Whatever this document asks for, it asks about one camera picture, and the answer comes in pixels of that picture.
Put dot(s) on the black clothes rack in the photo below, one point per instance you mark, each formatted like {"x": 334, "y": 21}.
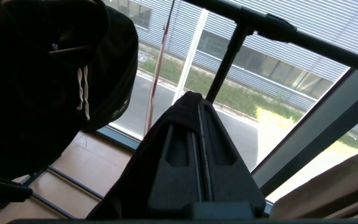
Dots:
{"x": 275, "y": 29}

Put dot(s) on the black shorts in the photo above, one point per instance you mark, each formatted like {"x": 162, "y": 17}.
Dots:
{"x": 42, "y": 109}

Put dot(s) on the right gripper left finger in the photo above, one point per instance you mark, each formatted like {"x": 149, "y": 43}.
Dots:
{"x": 179, "y": 186}

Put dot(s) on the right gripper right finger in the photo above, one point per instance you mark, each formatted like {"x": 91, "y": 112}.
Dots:
{"x": 228, "y": 183}

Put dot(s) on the beige curtain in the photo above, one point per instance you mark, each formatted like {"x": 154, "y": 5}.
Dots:
{"x": 328, "y": 189}

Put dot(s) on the black short-sleeved shirt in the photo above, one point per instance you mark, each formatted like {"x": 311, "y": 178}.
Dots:
{"x": 129, "y": 186}

